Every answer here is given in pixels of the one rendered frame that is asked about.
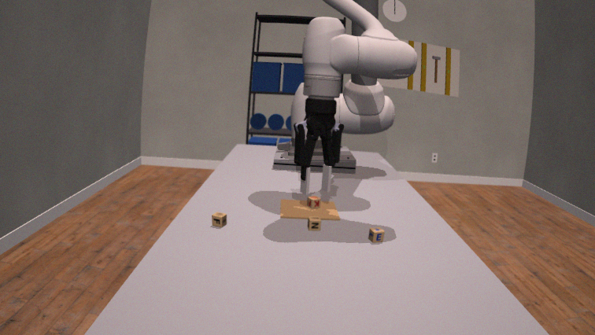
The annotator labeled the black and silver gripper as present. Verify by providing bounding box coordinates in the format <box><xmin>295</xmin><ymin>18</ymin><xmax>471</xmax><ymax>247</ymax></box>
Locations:
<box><xmin>294</xmin><ymin>98</ymin><xmax>344</xmax><ymax>195</ymax></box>

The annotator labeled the tan letter block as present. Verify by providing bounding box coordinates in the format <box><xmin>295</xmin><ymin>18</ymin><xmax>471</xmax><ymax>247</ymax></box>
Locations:
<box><xmin>212</xmin><ymin>212</ymin><xmax>227</xmax><ymax>227</ymax></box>
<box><xmin>308</xmin><ymin>216</ymin><xmax>321</xmax><ymax>231</ymax></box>
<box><xmin>368</xmin><ymin>227</ymin><xmax>385</xmax><ymax>243</ymax></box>
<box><xmin>307</xmin><ymin>196</ymin><xmax>321</xmax><ymax>209</ymax></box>

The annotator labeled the tan flat mat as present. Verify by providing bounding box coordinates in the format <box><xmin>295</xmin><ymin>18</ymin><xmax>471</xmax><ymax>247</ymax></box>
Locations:
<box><xmin>280</xmin><ymin>199</ymin><xmax>340</xmax><ymax>220</ymax></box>

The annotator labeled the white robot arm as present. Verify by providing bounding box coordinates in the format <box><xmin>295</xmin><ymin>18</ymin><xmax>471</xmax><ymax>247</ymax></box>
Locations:
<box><xmin>277</xmin><ymin>0</ymin><xmax>417</xmax><ymax>156</ymax></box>

